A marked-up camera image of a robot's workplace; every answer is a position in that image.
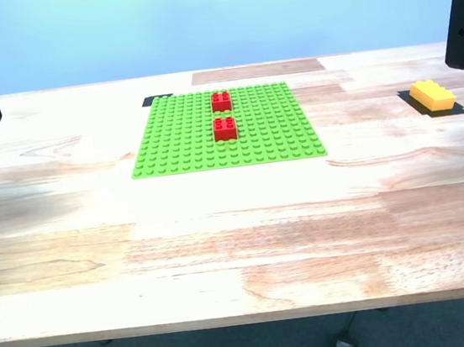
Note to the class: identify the yellow long brick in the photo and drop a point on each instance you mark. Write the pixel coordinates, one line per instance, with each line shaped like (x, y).
(432, 96)

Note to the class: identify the green studded baseplate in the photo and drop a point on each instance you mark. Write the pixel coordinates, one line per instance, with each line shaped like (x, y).
(274, 134)

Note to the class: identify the red square brick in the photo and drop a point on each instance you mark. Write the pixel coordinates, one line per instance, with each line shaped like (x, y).
(225, 131)
(222, 103)

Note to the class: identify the black tape patch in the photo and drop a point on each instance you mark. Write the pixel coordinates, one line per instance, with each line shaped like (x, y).
(458, 111)

